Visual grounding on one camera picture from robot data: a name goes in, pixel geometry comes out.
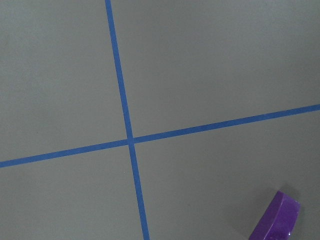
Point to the purple toy block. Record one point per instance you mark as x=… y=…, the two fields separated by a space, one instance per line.
x=278 y=220

